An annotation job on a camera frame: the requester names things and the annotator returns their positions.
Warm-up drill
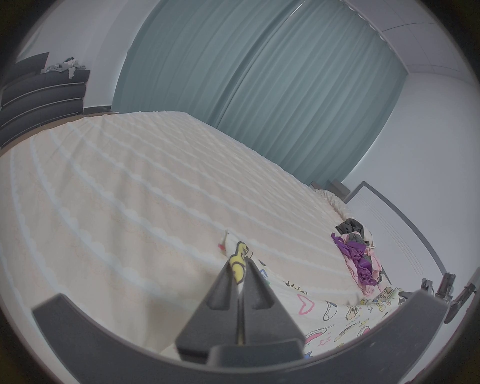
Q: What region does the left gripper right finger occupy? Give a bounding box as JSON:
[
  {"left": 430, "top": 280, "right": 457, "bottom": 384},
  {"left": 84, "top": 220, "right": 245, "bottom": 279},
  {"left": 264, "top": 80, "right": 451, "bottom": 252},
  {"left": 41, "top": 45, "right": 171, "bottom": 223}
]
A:
[{"left": 240, "top": 259, "right": 306, "bottom": 360}]

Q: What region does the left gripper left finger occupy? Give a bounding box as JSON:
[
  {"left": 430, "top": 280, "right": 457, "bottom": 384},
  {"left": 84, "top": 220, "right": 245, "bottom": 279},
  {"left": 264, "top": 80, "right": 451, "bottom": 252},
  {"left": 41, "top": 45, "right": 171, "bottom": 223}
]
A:
[{"left": 175, "top": 259, "right": 241, "bottom": 362}]

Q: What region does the white printed pyjama top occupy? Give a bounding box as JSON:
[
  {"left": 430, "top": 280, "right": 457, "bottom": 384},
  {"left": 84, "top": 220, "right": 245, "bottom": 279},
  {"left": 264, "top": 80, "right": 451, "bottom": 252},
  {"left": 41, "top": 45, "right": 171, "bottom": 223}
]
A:
[{"left": 217, "top": 230, "right": 411, "bottom": 360}]

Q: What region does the pile of clothes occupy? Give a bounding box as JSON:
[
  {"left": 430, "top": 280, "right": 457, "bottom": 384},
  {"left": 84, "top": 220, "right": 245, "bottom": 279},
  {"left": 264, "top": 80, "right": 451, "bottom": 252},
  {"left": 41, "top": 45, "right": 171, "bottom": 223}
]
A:
[{"left": 331, "top": 217, "right": 384, "bottom": 295}]

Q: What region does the bed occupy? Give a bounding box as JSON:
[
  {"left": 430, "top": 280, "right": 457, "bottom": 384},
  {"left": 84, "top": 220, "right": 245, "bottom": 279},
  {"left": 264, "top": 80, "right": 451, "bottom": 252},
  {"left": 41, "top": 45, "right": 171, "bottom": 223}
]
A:
[{"left": 0, "top": 110, "right": 449, "bottom": 357}]

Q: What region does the cream pillow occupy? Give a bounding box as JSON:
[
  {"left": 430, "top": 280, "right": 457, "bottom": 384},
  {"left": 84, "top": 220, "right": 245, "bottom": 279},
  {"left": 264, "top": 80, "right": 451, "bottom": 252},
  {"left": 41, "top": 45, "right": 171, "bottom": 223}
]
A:
[{"left": 315, "top": 189, "right": 347, "bottom": 214}]

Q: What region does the grey bedside table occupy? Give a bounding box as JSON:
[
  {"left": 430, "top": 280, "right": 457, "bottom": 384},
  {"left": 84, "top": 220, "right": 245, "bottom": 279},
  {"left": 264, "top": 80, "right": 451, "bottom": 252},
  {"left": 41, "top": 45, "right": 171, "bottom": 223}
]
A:
[{"left": 310, "top": 179, "right": 351, "bottom": 199}]

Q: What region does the blue-green curtain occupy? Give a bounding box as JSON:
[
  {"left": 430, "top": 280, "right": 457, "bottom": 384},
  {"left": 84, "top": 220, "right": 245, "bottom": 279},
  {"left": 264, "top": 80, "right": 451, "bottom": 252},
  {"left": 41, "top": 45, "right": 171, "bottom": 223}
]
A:
[{"left": 112, "top": 0, "right": 409, "bottom": 184}]

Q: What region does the black chest of drawers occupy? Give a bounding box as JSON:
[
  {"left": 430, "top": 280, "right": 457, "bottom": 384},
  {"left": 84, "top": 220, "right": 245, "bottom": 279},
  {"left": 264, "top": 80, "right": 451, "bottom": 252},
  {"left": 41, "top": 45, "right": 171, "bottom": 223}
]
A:
[{"left": 0, "top": 52, "right": 91, "bottom": 149}]

